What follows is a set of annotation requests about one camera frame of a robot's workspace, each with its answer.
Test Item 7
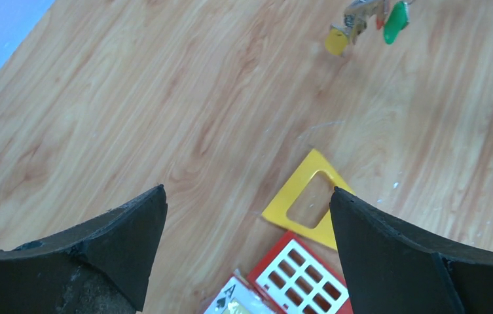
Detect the large metal keyring with tags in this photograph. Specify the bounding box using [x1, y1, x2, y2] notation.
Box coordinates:
[324, 0, 413, 56]

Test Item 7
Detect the red window block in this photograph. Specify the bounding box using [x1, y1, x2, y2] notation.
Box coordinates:
[247, 231, 354, 314]

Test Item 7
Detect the yellow plastic triangle frame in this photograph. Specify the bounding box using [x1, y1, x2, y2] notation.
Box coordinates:
[261, 148, 354, 251]

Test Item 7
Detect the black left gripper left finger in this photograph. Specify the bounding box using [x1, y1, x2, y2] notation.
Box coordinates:
[0, 185, 168, 313]

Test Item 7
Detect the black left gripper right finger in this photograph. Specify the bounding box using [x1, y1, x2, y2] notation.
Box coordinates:
[329, 188, 493, 313]

